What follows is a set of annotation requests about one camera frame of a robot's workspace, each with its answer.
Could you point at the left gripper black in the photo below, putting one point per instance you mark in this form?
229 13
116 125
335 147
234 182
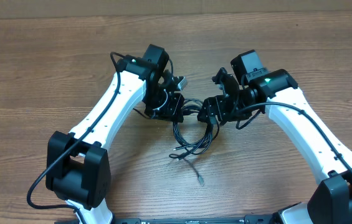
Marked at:
173 110

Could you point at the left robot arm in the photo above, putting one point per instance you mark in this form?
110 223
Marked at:
78 170

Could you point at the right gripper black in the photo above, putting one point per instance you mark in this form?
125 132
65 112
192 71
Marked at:
211 107

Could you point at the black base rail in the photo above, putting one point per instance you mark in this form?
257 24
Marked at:
194 220

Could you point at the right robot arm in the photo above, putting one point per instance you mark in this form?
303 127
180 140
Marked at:
251 90

